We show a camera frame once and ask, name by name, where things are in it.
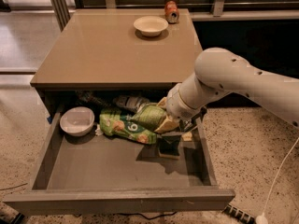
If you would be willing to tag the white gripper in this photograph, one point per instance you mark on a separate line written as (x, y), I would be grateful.
(179, 107)

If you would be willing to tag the small yellow white item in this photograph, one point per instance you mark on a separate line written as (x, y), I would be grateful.
(187, 137)

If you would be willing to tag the white bowl on cabinet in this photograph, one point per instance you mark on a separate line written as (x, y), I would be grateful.
(150, 26)

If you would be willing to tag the green jalapeno chip bag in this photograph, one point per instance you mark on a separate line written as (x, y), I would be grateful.
(149, 116)

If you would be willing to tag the clear plastic water bottle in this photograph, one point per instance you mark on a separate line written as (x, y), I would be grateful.
(130, 103)

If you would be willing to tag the grey cabinet with top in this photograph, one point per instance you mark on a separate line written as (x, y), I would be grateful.
(100, 49)

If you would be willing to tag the black power strip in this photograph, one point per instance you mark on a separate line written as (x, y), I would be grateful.
(238, 214)

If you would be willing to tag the orange soda can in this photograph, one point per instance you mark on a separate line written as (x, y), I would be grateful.
(171, 12)

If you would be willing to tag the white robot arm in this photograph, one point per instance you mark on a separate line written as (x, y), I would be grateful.
(219, 72)

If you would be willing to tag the white bowl in drawer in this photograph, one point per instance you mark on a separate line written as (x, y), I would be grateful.
(77, 121)

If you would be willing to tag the open grey top drawer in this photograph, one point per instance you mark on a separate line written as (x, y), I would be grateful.
(100, 175)

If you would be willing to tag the green snack bag in drawer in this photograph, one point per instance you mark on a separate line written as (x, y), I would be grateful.
(114, 121)

